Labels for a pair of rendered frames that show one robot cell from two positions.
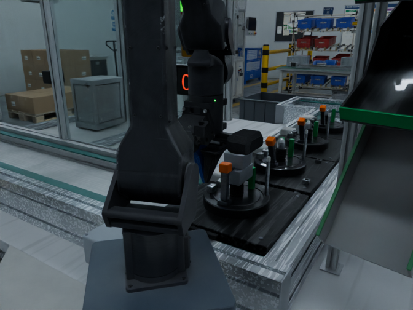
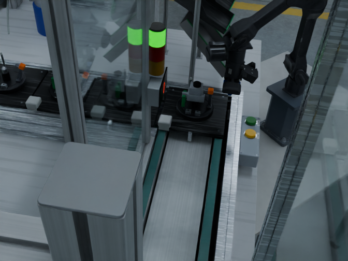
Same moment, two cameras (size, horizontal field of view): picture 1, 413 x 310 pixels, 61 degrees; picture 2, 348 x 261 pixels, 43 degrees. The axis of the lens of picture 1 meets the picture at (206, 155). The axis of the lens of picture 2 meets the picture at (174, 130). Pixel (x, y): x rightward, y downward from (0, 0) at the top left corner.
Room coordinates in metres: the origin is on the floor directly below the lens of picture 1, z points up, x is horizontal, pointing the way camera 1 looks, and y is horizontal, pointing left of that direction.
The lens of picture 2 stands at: (1.28, 1.06, 2.05)
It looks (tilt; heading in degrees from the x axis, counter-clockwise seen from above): 43 degrees down; 245
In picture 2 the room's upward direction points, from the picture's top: 4 degrees clockwise
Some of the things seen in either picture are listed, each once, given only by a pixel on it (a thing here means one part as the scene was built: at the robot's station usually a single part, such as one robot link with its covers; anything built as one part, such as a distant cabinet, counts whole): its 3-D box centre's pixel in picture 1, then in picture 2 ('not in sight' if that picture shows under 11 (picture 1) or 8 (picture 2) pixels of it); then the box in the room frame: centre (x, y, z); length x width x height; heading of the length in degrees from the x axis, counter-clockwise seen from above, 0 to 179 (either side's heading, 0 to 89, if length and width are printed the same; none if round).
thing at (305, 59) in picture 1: (298, 61); not in sight; (6.23, -1.59, 0.90); 0.40 x 0.30 x 0.17; 150
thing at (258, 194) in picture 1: (236, 198); (194, 107); (0.67, -0.06, 0.98); 0.14 x 0.14 x 0.02
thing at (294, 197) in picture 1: (236, 206); (194, 111); (0.67, -0.06, 0.96); 0.24 x 0.24 x 0.02; 58
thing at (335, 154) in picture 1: (307, 131); (66, 83); (1.09, -0.33, 1.01); 0.24 x 0.24 x 0.13; 58
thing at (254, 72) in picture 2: (191, 129); (248, 71); (0.52, 0.02, 1.17); 0.07 x 0.07 x 0.06; 59
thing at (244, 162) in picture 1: (239, 161); (193, 90); (0.68, -0.07, 1.06); 0.08 x 0.04 x 0.07; 148
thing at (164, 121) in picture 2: (219, 178); (164, 122); (0.80, -0.03, 0.97); 0.05 x 0.05 x 0.04; 58
